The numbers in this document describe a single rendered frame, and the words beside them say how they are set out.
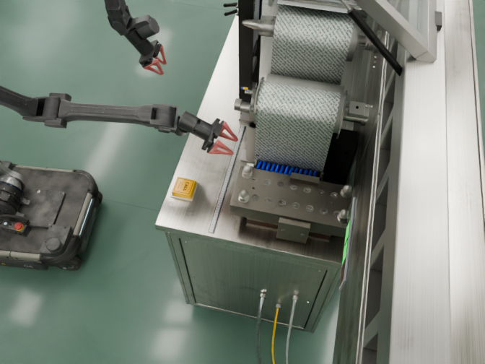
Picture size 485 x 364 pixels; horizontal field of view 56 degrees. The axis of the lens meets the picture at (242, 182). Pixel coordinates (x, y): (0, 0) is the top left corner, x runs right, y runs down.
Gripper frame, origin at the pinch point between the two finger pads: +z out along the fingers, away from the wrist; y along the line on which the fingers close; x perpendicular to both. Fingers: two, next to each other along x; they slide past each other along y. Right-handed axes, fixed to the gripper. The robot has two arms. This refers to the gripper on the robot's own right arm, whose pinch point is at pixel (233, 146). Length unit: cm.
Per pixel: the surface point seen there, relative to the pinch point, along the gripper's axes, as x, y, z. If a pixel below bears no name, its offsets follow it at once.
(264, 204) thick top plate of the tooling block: 1.5, 15.9, 15.6
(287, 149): 10.7, -0.9, 14.8
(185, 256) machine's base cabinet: -42.2, 24.8, 7.8
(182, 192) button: -21.9, 12.0, -6.2
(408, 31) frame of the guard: 74, 13, 5
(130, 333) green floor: -116, 43, 13
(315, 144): 19.4, -1.0, 19.7
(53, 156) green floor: -157, -48, -65
